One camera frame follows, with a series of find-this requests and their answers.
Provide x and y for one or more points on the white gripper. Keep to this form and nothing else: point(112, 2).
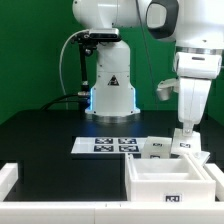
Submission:
point(192, 98)

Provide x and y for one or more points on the white cabinet top block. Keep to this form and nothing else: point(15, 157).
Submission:
point(156, 147)

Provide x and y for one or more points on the white cabinet body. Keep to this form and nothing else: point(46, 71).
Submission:
point(180, 180)

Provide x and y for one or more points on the white door panel with peg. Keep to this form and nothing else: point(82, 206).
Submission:
point(202, 157)

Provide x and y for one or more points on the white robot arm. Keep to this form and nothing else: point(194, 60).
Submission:
point(195, 26)

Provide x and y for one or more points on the white right fence block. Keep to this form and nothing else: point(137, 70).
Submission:
point(218, 176)

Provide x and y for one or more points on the white fence block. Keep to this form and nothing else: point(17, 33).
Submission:
point(8, 178)
point(218, 176)

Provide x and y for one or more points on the white marker base sheet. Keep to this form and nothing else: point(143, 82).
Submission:
point(89, 145)

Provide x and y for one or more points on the white left fence block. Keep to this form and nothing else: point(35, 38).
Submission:
point(8, 178)

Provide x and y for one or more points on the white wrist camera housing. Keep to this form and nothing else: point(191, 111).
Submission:
point(166, 87)

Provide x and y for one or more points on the black camera stand pole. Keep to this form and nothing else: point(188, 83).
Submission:
point(84, 80)

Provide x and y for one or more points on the black camera on stand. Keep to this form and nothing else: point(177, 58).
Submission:
point(97, 35)

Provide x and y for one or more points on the white front fence rail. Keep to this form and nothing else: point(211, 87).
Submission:
point(110, 213)

